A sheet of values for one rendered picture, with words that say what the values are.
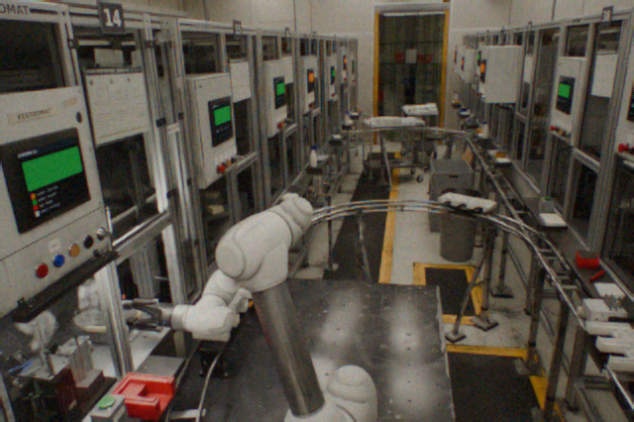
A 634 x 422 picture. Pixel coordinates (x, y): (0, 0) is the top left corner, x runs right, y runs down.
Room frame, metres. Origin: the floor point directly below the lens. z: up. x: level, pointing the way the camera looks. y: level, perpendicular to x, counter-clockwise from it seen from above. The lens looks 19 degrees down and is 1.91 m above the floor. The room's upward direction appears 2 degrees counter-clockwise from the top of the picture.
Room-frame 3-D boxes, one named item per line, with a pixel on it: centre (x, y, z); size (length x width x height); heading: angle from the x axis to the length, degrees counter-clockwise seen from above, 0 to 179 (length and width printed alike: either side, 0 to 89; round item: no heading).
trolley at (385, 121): (6.90, -1.15, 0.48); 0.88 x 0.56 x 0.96; 97
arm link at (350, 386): (1.22, -0.09, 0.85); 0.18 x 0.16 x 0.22; 150
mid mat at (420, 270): (3.45, -1.05, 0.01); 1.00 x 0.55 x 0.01; 169
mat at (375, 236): (6.01, -0.77, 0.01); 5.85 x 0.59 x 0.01; 169
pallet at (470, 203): (3.12, -1.04, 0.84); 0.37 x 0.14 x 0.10; 47
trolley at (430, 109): (8.07, -1.79, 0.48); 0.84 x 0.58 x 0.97; 177
